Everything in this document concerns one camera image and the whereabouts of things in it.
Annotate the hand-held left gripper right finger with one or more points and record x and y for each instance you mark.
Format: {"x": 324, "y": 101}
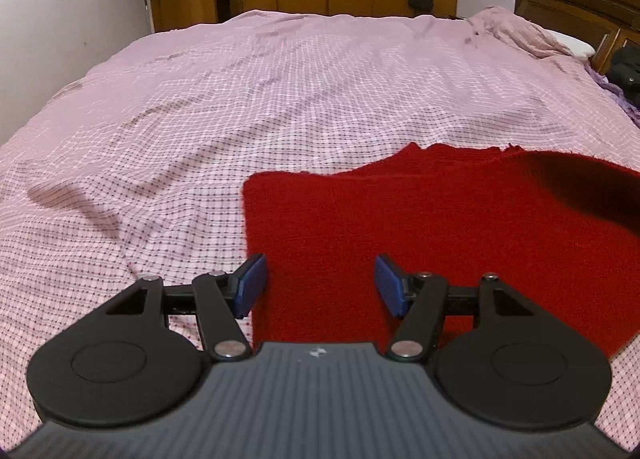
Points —
{"x": 387, "y": 284}

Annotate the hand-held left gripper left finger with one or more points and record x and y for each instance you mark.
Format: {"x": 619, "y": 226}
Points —
{"x": 250, "y": 284}

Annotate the red knitted cloth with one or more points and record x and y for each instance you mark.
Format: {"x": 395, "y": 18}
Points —
{"x": 400, "y": 219}

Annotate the pink checked bed blanket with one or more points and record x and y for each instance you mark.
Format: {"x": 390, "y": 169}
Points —
{"x": 250, "y": 104}

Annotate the small black object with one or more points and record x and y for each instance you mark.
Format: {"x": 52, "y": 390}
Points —
{"x": 420, "y": 0}

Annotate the purple cloth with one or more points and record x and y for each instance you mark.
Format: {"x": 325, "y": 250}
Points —
{"x": 627, "y": 106}

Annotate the white pillow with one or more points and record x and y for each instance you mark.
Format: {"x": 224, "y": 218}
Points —
{"x": 575, "y": 44}

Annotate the black bag by headboard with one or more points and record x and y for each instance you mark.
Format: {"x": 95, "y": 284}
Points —
{"x": 627, "y": 71}

